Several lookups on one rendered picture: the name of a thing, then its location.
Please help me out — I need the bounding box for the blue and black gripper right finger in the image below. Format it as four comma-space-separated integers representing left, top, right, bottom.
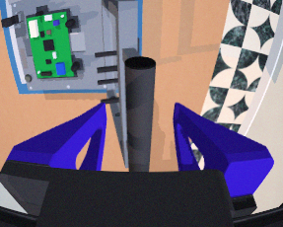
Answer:
173, 103, 274, 198

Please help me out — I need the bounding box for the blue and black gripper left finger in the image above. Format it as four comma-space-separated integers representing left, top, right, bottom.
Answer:
5, 103, 106, 171

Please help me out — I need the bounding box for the green circuit board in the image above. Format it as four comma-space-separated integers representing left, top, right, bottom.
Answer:
27, 12, 74, 78

